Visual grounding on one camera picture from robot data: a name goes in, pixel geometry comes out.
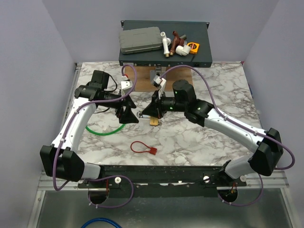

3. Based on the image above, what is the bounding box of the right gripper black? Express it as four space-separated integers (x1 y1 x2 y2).
142 89 187 120

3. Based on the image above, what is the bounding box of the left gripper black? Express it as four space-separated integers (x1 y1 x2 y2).
99 89 140 124

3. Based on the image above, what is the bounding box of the brass padlock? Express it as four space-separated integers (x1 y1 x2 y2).
137 111 159 126

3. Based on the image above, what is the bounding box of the white pvc elbow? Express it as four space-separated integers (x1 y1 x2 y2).
175 45 191 56

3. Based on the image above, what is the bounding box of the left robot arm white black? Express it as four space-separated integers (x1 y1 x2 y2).
40 70 139 188

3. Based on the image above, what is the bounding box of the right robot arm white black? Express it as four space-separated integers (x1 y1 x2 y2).
142 80 283 186

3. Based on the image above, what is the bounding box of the wooden board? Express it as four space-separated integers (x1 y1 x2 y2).
134 66 193 92

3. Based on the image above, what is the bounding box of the grey metal stand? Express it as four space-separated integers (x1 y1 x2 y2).
150 66 166 83

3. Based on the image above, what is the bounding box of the white pvc pipe fitting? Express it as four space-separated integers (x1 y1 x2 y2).
160 32 171 57

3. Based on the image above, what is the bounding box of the grey plastic case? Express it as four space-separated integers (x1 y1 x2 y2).
119 27 163 54

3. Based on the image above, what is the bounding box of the brown pipe valve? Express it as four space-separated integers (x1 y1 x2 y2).
170 30 185 56

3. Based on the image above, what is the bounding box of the yellow tape measure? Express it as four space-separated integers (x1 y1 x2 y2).
187 42 200 54

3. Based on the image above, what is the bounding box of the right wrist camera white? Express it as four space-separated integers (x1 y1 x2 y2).
151 76 167 99

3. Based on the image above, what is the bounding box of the green cable loop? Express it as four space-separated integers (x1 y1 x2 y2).
85 123 125 137

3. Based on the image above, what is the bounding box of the red cable seal lock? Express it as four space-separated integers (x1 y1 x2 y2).
130 141 157 155

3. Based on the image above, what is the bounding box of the black mounting rail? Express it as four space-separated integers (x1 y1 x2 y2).
78 165 246 198

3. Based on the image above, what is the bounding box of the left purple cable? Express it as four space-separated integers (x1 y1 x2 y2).
52 64 137 209

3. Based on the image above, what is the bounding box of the purple cable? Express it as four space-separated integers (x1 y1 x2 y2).
52 64 137 209
159 65 296 207

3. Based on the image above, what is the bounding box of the blue cable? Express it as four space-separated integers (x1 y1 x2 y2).
80 217 123 228

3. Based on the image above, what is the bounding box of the aluminium extrusion rail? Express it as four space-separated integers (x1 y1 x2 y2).
38 171 289 191

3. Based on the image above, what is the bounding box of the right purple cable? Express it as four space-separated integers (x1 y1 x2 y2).
159 65 296 207

